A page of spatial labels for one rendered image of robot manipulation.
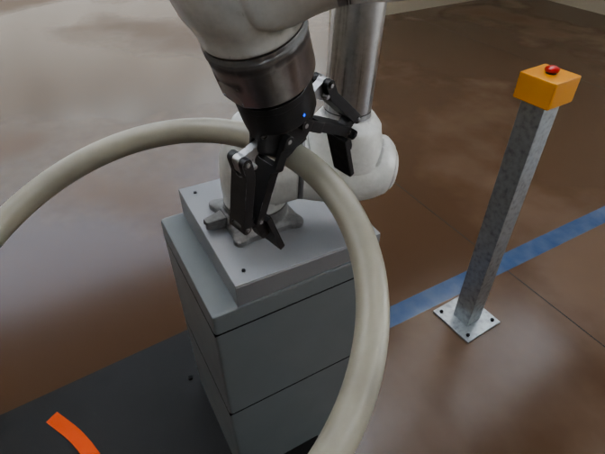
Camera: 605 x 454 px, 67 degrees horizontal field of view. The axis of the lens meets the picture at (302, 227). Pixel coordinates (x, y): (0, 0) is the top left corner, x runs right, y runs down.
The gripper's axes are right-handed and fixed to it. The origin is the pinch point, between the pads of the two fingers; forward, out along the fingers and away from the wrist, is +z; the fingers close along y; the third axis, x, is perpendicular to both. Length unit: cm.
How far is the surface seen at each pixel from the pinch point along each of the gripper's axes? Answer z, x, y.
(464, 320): 150, 7, -51
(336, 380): 98, -6, 7
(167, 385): 118, -58, 49
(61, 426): 106, -71, 81
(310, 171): -10.5, 3.9, 1.2
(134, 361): 119, -76, 52
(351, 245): -10.3, 12.9, 5.3
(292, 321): 58, -14, 7
